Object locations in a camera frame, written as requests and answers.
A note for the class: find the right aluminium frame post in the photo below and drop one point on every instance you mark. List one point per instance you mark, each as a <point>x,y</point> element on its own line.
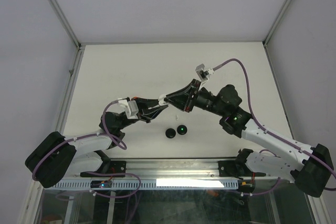
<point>285,6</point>

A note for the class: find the left aluminium frame post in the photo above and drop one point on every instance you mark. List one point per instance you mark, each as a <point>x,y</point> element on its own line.
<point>65,23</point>

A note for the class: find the black earbud case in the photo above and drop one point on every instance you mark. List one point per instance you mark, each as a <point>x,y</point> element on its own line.
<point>170,133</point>
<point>181,129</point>

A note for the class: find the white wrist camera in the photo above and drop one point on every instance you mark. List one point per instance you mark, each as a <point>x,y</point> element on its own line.
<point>204,74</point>
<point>130,108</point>

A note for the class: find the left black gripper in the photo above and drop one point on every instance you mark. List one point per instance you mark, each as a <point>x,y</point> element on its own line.
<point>148,109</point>

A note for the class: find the aluminium frame post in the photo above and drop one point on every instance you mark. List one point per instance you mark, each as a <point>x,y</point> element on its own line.
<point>65,23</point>
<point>285,6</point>

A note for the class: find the white slotted cable duct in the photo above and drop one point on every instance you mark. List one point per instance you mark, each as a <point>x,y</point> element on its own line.
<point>146,184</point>

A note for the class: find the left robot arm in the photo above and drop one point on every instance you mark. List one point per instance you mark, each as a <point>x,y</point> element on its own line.
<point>58,156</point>

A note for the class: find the white earbud case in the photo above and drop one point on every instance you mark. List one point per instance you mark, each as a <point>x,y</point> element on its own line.
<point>161,100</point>

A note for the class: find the aluminium mounting rail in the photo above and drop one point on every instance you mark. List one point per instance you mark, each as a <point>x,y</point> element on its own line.
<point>186,167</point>

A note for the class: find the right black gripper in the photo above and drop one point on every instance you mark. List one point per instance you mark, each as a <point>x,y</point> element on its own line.
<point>182,98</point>

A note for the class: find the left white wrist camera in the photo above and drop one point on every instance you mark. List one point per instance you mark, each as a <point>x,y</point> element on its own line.
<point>130,108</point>

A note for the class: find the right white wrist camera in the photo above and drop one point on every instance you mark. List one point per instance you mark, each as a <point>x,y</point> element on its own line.
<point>204,74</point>

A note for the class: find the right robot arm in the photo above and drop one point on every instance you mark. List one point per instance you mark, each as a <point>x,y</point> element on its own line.
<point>308,167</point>

